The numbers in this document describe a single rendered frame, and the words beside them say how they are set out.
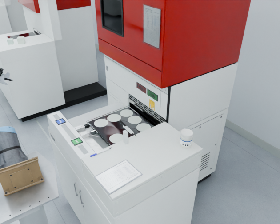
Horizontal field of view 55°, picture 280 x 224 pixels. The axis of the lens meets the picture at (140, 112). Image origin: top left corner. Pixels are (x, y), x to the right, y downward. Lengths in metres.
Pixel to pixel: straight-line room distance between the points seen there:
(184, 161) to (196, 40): 0.73
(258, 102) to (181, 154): 1.75
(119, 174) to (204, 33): 0.98
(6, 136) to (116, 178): 0.65
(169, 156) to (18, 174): 0.83
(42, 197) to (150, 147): 0.66
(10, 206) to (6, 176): 0.16
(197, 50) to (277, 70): 1.35
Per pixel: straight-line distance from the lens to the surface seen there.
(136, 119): 1.95
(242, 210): 2.66
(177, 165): 1.54
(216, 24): 1.83
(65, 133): 1.79
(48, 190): 1.65
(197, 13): 1.67
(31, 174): 1.65
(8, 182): 1.65
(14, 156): 1.61
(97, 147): 1.75
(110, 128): 1.88
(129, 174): 1.45
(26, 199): 1.65
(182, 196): 1.81
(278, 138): 3.22
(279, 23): 2.88
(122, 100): 2.26
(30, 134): 3.52
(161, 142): 1.65
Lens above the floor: 2.01
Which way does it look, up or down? 33 degrees down
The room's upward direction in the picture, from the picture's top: straight up
